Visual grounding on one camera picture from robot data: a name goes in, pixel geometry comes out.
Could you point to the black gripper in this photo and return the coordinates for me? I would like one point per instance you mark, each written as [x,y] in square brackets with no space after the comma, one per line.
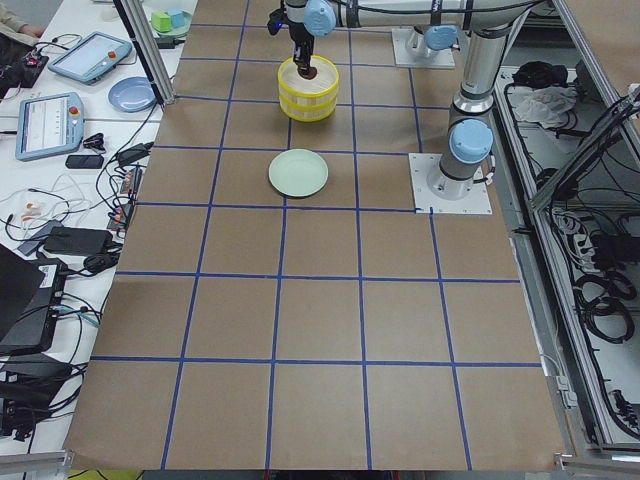
[300,35]

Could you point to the brown bun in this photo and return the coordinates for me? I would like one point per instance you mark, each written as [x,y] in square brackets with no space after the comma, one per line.
[307,73]

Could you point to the yellow steamer layer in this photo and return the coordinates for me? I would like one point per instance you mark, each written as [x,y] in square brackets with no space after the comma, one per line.
[325,81]
[307,109]

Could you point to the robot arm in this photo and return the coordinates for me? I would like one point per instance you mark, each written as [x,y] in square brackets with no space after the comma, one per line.
[422,41]
[489,23]

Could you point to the light green plate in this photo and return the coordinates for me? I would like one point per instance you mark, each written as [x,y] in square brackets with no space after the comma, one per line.
[298,173]

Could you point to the green and blue blocks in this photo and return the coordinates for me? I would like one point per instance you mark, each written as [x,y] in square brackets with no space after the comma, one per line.
[167,20]

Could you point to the blue plate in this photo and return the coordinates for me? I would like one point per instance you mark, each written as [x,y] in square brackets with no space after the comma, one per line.
[133,94]

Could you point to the far teach pendant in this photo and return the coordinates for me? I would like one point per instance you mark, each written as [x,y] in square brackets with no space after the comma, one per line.
[93,57]

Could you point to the teach pendant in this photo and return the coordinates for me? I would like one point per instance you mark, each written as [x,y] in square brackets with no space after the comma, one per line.
[93,57]
[49,126]

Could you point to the white cloth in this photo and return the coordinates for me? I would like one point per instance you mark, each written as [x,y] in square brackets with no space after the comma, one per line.
[548,107]

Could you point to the near teach pendant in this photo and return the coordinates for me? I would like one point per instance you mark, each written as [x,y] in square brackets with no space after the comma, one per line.
[49,126]

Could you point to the black power brick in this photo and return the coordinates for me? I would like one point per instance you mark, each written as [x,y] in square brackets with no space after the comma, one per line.
[77,241]

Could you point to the black laptop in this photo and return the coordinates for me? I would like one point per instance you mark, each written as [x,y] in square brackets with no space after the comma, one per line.
[31,290]

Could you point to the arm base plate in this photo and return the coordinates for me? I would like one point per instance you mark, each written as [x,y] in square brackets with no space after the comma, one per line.
[435,193]
[436,60]

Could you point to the aluminium frame post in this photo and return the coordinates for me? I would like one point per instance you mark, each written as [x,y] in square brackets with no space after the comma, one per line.
[139,31]

